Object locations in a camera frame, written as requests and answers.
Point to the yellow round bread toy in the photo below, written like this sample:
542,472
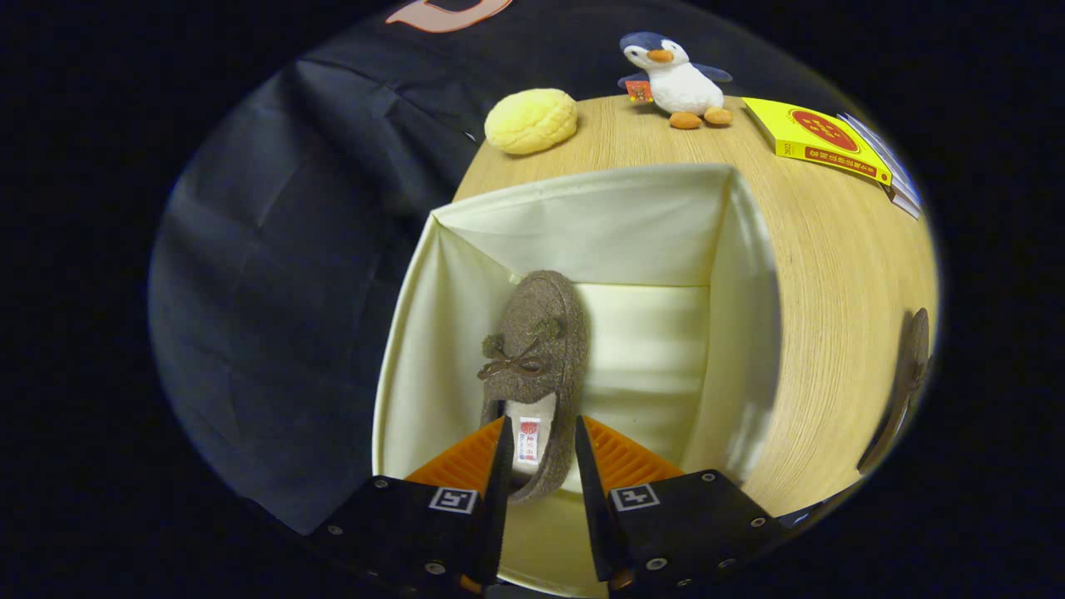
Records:
531,121

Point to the penguin plush toy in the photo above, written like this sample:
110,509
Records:
682,83

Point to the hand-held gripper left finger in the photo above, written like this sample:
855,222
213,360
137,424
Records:
499,507

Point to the brown felt shoe with bow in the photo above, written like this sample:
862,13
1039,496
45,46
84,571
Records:
541,324
911,358

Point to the yellow book with red circle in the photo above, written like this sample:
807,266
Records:
819,133

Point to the black backdrop cloth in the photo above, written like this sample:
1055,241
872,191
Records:
266,291

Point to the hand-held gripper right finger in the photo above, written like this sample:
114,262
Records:
592,507

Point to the white paperback book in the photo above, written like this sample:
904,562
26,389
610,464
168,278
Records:
907,204

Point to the cream fabric storage box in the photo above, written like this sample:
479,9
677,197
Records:
632,225

